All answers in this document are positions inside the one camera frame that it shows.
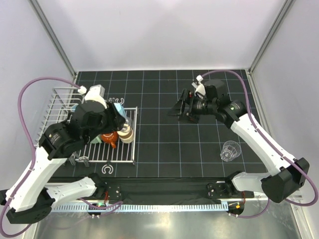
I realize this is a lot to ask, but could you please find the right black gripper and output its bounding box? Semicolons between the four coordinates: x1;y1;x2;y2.
166;89;216;124

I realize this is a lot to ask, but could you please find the mint green cup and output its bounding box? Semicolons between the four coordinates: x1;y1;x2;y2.
91;136;102;144

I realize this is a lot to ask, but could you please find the blue ceramic mug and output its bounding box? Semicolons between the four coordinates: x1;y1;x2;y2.
70;105;78;112

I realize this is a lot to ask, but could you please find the orange black ceramic cup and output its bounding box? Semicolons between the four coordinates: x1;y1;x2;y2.
101;131;118;148

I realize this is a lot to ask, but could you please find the light blue tall mug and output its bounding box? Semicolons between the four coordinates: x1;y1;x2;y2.
114;103;127;119

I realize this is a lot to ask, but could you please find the steel tumbler cup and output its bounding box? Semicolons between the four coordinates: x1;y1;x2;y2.
117;130;134;143

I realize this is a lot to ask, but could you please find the large clear plastic cup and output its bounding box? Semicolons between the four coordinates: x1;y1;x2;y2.
220;140;242;162

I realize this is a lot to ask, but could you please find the small clear glass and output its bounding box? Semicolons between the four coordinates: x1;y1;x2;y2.
120;117;134;133

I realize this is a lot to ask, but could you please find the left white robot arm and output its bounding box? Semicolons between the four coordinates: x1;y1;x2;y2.
0;100;126;224

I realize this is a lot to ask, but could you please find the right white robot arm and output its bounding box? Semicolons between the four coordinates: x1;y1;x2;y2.
168;80;310;203

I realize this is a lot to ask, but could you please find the black grid mat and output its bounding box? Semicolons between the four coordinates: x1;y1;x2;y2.
55;70;266;178

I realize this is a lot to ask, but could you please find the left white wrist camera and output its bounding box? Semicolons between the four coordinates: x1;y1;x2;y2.
77;85;107;108

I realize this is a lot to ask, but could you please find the metal wire dish rack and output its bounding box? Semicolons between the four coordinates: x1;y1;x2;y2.
35;87;137;166

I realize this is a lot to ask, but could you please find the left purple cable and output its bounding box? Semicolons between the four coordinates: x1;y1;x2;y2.
0;76;123;237

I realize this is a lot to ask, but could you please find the purple cable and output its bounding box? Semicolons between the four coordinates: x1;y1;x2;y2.
201;70;316;219
0;76;123;237

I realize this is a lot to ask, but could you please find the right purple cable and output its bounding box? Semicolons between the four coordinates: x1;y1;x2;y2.
201;70;316;219

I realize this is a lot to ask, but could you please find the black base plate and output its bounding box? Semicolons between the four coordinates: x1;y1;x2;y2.
104;178;247;205

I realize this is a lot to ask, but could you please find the slotted cable duct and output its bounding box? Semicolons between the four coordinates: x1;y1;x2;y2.
52;202;228;213

